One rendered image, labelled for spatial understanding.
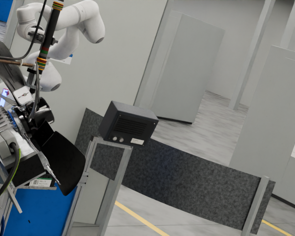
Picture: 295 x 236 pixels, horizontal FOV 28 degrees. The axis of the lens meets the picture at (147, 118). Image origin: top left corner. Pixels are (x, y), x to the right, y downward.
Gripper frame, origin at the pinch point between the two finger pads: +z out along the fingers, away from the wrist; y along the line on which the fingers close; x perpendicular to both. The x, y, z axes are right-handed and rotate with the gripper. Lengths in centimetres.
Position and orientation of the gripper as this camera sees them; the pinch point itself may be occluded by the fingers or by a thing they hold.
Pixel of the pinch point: (47, 39)
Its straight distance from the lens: 247.9
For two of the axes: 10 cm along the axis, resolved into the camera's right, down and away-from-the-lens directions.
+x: 3.1, -9.4, -1.3
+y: -8.3, -2.0, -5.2
